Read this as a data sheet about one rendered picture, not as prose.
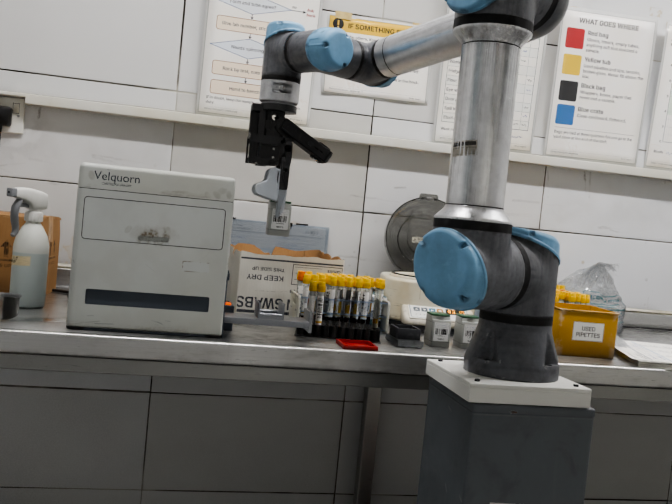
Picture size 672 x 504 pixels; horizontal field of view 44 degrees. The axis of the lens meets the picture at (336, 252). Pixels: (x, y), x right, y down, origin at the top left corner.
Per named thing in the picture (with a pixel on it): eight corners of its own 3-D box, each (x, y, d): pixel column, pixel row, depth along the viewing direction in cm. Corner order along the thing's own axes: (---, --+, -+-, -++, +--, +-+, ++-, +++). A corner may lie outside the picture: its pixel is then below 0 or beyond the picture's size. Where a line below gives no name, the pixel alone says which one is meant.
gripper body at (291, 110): (244, 166, 160) (250, 104, 160) (288, 171, 162) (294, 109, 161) (247, 165, 153) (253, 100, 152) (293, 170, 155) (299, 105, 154)
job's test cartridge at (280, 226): (268, 235, 156) (271, 201, 156) (265, 233, 161) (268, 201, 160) (289, 236, 157) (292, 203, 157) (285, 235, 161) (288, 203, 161)
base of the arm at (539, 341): (570, 386, 125) (577, 321, 125) (471, 377, 125) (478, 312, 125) (543, 368, 140) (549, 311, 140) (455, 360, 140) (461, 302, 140)
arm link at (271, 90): (297, 87, 161) (303, 82, 153) (294, 111, 162) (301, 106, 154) (259, 82, 160) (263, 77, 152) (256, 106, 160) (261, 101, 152)
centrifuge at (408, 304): (387, 330, 186) (392, 276, 185) (373, 313, 216) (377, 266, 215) (491, 339, 188) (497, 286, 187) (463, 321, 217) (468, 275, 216)
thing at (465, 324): (460, 348, 170) (463, 316, 170) (452, 344, 175) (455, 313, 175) (478, 349, 171) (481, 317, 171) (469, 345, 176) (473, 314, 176)
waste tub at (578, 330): (555, 355, 174) (561, 308, 174) (531, 344, 187) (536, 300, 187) (615, 359, 176) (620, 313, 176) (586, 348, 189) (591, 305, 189)
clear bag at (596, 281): (568, 332, 216) (577, 261, 215) (524, 321, 231) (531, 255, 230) (638, 333, 228) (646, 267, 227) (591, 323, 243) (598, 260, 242)
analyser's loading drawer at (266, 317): (203, 326, 154) (206, 298, 153) (201, 320, 160) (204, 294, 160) (311, 333, 158) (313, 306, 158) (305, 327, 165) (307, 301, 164)
